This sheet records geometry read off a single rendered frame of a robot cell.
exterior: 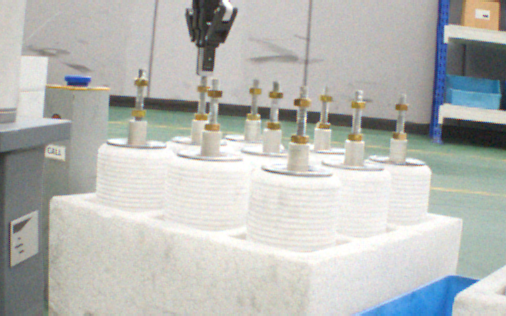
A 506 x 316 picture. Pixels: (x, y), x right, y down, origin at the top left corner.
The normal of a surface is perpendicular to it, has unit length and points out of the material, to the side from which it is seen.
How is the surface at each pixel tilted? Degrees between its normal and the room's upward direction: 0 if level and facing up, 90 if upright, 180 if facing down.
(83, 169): 90
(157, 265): 90
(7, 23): 90
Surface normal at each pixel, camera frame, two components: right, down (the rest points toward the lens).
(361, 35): -0.17, 0.09
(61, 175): -0.59, 0.04
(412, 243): 0.80, 0.13
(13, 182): 0.98, 0.14
